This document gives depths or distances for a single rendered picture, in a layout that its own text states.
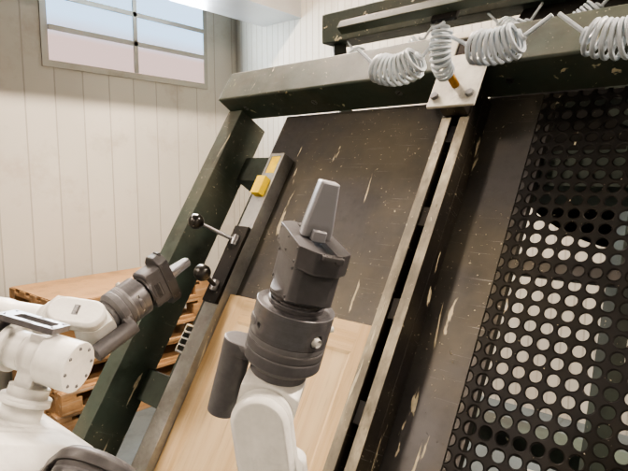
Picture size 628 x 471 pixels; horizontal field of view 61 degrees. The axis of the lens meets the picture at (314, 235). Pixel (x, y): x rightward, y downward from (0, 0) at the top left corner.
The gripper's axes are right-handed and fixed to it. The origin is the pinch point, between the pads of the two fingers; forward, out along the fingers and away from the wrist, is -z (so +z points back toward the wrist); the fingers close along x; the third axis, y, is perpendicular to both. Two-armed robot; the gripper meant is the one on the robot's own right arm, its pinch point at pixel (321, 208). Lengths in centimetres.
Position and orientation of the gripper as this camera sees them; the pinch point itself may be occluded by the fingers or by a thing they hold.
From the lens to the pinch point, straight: 56.7
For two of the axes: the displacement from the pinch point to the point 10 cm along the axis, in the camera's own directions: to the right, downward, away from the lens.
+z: -2.5, 9.4, 2.3
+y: 9.3, 1.8, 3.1
